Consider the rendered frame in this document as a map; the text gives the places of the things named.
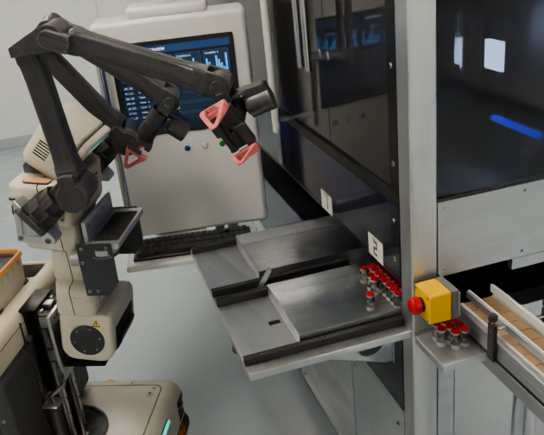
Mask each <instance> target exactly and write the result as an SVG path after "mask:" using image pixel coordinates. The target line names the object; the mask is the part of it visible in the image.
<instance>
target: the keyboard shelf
mask: <svg viewBox="0 0 544 435"><path fill-rule="evenodd" d="M202 230H206V228H201V229H195V230H183V231H176V232H170V233H164V234H157V235H156V237H159V236H160V237H162V236H171V235H172V236H173V235H179V234H185V233H189V235H190V232H195V234H196V231H202ZM253 231H257V230H256V227H255V226H250V232H253ZM194 263H195V262H194V260H193V258H192V255H180V256H174V257H168V258H161V259H155V260H149V261H143V262H134V254H129V257H128V263H127V272H128V273H134V272H140V271H146V270H152V269H158V268H170V267H176V266H182V265H188V264H194Z"/></svg>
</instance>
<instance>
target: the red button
mask: <svg viewBox="0 0 544 435"><path fill-rule="evenodd" d="M408 309H409V311H410V312H411V314H413V315H418V314H421V313H422V303H421V300H420V299H419V298H418V297H417V296H414V297H411V298H409V299H408Z"/></svg>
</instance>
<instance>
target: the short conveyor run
mask: <svg viewBox="0 0 544 435"><path fill-rule="evenodd" d="M490 291H491V292H492V293H493V295H492V296H490V297H486V298H482V299H480V298H479V297H478V296H477V295H476V294H475V293H474V292H473V291H471V290H468V291H466V298H468V299H469V300H470V302H466V303H460V316H459V321H462V322H464V325H465V326H468V327H469V328H470V330H469V333H470V339H471V340H472V341H473V342H474V343H475V344H476V345H477V346H479V347H480V348H481V349H482V350H483V351H484V352H485V353H486V361H483V362H481V363H482V364H483V365H484V366H485V367H486V368H487V369H488V370H489V371H490V372H491V373H492V374H493V375H494V376H496V377H497V378H498V379H499V380H500V381H501V382H502V383H503V384H504V385H505V386H506V387H507V388H508V389H509V390H510V391H511V392H512V393H513V394H514V395H515V396H516V397H517V398H518V399H519V400H520V401H521V402H522V403H523V404H524V405H525V406H526V407H527V408H528V409H529V410H530V411H532V412H533V413H534V414H535V415H536V416H537V417H538V418H539V419H540V420H541V421H542V422H543V423H544V299H543V300H542V305H543V307H542V308H541V315H537V316H535V315H534V314H532V313H531V312H530V311H528V310H527V309H526V308H524V307H523V306H522V305H520V304H519V303H518V302H516V301H515V300H514V299H512V298H511V297H510V296H508V294H506V293H505V292H504V291H503V290H501V289H500V288H499V287H497V286H496V285H495V284H490Z"/></svg>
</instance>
